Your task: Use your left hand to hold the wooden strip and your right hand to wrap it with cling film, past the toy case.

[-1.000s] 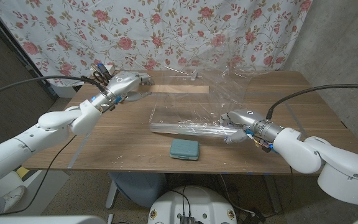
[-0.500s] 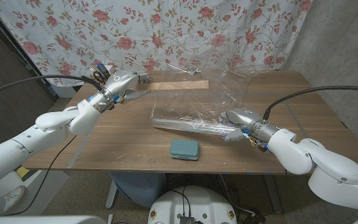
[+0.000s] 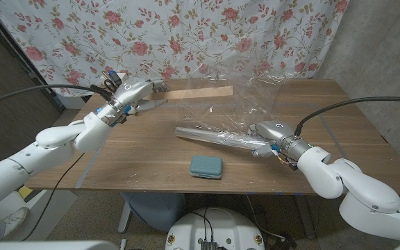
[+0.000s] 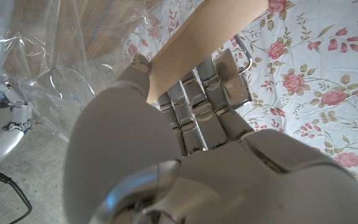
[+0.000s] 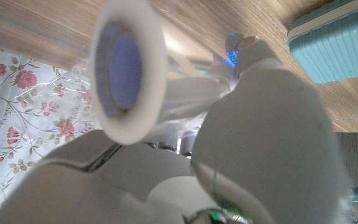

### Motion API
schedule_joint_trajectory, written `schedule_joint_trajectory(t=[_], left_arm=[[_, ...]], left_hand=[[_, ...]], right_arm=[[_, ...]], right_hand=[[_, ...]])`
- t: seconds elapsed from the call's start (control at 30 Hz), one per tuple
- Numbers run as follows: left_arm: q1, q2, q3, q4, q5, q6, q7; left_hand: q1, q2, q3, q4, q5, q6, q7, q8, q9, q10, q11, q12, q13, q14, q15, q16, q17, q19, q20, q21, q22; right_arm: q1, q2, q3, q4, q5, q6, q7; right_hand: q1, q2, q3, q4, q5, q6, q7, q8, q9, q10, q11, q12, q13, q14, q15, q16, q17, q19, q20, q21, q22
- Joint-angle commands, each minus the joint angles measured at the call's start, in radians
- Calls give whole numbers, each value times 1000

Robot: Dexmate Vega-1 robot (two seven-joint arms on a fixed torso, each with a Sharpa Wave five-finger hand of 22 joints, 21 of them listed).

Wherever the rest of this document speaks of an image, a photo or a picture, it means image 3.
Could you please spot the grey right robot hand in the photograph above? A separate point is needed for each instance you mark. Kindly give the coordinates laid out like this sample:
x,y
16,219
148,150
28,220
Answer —
x,y
273,133

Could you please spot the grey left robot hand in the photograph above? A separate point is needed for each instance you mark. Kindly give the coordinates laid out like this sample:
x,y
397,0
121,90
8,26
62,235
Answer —
x,y
134,92

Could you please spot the cling film roll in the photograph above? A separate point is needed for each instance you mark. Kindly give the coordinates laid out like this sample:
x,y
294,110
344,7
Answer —
x,y
217,137

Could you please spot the light wooden strip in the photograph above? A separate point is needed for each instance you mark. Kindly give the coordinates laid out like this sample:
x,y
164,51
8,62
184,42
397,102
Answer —
x,y
200,92

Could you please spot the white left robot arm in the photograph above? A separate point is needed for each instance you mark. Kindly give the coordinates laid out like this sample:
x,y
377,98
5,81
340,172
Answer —
x,y
47,152

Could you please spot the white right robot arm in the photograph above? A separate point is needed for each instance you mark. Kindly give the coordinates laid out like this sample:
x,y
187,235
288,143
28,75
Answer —
x,y
352,184

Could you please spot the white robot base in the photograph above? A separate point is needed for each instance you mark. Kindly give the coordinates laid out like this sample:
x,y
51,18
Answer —
x,y
217,225

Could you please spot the teal toy case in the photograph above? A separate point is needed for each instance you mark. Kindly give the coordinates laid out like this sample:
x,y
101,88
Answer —
x,y
206,166

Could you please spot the small white box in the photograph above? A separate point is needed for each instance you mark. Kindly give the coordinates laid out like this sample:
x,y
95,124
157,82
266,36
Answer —
x,y
123,73

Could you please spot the floral backdrop cloth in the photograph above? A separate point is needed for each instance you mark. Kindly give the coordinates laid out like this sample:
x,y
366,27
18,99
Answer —
x,y
186,34

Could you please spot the grey table leg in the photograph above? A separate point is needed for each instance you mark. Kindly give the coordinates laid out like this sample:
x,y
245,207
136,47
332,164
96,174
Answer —
x,y
306,218

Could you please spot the black power adapter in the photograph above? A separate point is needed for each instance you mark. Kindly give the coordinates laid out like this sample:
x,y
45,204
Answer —
x,y
283,243

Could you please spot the grey blue stool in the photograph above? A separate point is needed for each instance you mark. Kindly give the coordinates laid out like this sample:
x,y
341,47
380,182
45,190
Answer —
x,y
155,208

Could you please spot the dark grey partition panel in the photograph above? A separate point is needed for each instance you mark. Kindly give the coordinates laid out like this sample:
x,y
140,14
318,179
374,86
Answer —
x,y
5,87

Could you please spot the white floor platform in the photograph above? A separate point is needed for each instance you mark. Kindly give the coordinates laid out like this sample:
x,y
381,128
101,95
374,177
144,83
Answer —
x,y
54,212

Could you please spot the yellow black pad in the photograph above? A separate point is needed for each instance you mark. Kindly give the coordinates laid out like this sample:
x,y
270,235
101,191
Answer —
x,y
26,192

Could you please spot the white shoe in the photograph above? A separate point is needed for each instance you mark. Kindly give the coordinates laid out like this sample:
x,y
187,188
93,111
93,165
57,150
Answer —
x,y
16,220

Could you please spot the white robot torso edge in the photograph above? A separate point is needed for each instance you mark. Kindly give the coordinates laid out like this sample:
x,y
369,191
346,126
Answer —
x,y
47,246

